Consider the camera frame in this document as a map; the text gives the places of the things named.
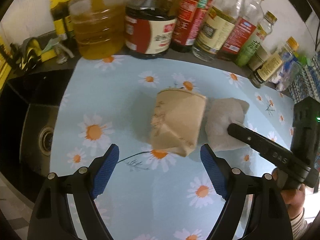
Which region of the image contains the gold cap sesame oil bottle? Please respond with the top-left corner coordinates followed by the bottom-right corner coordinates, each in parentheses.
top-left (248, 36), bottom-right (300, 90)

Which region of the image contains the yellow dish soap bottle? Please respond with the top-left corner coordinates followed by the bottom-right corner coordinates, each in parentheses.
top-left (0, 37), bottom-right (11, 89)

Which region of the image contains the yellow cap clear bottle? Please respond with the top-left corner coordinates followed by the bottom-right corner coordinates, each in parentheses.
top-left (192, 0), bottom-right (245, 62)

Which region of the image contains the black kitchen sink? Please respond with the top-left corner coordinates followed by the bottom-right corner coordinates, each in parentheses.
top-left (1, 69), bottom-right (73, 202)

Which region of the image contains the tall red label liquor bottle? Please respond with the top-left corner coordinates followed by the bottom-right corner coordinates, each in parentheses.
top-left (216, 0), bottom-right (264, 61)

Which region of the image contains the blue patterned curtain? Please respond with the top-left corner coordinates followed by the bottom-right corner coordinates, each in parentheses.
top-left (289, 51), bottom-right (320, 103)

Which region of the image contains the blue white salt bag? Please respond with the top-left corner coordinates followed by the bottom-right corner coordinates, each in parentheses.
top-left (270, 53), bottom-right (302, 92)

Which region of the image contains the striped right sleeve forearm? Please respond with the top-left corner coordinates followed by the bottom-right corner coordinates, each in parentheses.
top-left (291, 209), bottom-right (311, 240)

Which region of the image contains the large cooking oil jug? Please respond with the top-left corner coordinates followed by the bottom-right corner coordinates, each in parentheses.
top-left (69, 0), bottom-right (127, 60)

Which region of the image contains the green pepper oil bottle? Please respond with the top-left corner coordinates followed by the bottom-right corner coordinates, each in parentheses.
top-left (234, 11), bottom-right (277, 67)

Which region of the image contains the yellow black scrub sponge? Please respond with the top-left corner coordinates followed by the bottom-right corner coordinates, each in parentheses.
top-left (18, 36), bottom-right (57, 67)

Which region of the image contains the red label vinegar bottle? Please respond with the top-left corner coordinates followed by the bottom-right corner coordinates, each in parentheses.
top-left (170, 0), bottom-right (212, 53)

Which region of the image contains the person's right hand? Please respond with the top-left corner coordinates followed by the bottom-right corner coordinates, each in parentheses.
top-left (272, 168), bottom-right (307, 221)

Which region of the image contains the small brown spice jar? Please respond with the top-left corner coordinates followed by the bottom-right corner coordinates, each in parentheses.
top-left (247, 45), bottom-right (271, 71)

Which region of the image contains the dark soy sauce jar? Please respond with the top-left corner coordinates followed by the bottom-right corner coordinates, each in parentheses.
top-left (124, 0), bottom-right (176, 59)

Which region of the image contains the green cap sauce bottle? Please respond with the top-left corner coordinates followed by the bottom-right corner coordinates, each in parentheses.
top-left (50, 0), bottom-right (74, 41)

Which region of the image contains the white cloth rag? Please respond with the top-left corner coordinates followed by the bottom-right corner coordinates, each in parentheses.
top-left (205, 98), bottom-right (249, 152)

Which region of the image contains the crushed brown paper cup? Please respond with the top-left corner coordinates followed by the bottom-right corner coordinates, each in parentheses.
top-left (150, 88), bottom-right (207, 157)

